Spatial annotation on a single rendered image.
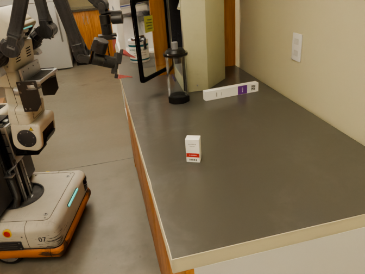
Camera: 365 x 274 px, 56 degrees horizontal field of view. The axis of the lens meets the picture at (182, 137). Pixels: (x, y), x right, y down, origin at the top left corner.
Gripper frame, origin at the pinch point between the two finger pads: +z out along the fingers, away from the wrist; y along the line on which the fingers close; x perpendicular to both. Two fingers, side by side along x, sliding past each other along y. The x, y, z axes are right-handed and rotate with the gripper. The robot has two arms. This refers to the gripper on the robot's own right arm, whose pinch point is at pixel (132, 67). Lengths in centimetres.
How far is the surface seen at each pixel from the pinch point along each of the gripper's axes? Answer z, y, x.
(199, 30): 21.9, 21.2, -22.9
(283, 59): 58, 15, -42
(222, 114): 27, -15, -48
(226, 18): 52, 39, 7
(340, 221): 21, -34, -116
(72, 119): 13, -54, 246
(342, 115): 56, -7, -81
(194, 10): 16.9, 28.7, -24.4
